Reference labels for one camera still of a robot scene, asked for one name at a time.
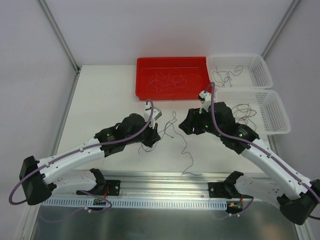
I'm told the pink wire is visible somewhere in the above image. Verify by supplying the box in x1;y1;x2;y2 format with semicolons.
149;68;203;94

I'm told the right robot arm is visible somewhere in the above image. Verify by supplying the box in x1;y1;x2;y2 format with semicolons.
178;102;320;225

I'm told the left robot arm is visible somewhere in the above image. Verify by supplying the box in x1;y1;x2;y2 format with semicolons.
19;110;162;206

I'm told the red plastic tray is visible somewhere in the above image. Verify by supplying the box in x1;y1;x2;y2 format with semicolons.
135;56;210;101

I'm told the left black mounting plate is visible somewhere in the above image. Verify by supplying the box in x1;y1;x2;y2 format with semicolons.
85;179;121;197

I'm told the black mounting plate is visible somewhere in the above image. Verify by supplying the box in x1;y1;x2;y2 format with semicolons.
207;182;241;199
85;179;121;197

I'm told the near white perforated basket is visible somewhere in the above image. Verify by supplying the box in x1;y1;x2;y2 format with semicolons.
214;88;291;136

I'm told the white perforated basket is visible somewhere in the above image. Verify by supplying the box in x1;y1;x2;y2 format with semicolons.
206;53;273;89
214;88;291;136

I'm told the far white perforated basket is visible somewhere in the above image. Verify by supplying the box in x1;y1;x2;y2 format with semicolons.
206;53;273;89

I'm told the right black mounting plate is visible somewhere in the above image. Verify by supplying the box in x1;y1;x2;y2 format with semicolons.
207;182;241;199

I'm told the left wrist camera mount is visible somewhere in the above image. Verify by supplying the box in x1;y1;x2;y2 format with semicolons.
143;103;162;129

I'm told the white wire in tray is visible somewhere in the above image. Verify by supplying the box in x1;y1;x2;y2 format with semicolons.
144;71;184;94

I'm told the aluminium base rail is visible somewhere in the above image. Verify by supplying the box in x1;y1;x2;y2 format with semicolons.
102;170;230;200

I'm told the white slotted cable duct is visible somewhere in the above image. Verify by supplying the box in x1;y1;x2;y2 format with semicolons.
42;196;227;211

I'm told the left aluminium frame post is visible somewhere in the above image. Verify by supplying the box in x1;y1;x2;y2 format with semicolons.
36;0;81;73

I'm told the aluminium frame post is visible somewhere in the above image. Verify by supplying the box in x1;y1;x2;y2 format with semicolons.
36;0;81;73
261;0;303;60

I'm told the right aluminium frame post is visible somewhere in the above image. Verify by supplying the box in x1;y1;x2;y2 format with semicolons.
261;0;303;60

